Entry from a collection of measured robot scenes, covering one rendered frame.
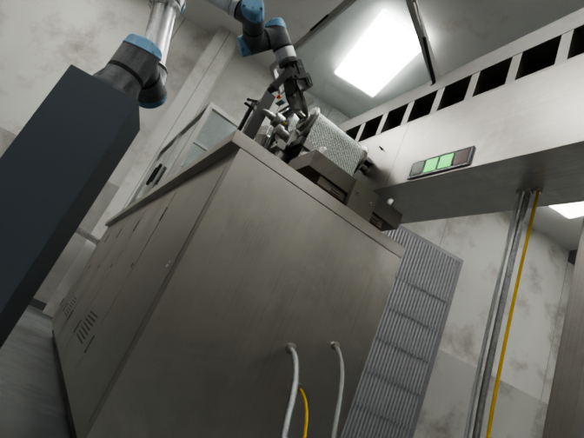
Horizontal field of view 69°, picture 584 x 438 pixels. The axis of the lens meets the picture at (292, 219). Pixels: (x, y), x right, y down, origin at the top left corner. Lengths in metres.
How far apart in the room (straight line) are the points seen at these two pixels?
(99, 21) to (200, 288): 5.72
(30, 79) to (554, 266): 8.13
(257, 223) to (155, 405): 0.48
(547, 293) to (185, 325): 7.46
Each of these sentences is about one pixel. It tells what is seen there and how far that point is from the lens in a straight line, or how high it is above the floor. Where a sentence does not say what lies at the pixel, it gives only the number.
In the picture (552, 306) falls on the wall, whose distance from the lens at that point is 8.21.
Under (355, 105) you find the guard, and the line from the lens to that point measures 2.25.
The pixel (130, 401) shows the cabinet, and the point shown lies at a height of 0.21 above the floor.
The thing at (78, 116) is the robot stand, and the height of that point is 0.77.
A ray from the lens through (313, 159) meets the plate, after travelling 1.31.
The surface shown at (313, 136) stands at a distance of 1.58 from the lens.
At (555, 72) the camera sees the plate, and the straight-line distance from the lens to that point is 1.45.
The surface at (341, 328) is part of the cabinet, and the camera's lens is 1.26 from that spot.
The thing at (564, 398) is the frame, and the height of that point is 0.58.
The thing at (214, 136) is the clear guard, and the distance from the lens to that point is 2.55.
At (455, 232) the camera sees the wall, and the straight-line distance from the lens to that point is 7.07.
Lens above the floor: 0.39
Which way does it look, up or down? 19 degrees up
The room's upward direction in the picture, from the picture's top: 24 degrees clockwise
